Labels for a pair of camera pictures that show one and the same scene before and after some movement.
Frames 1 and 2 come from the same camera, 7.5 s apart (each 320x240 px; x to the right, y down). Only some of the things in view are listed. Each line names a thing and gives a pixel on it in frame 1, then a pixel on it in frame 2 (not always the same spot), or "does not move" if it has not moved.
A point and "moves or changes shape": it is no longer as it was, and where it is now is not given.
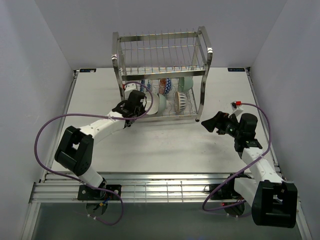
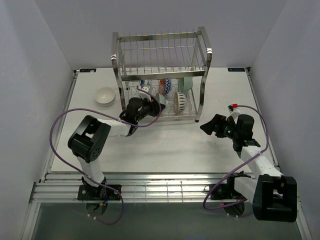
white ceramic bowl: [155, 104] moves or changes shape
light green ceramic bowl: [162, 103] does not move
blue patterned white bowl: [147, 82] does not move
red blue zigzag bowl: [165, 86] does not move
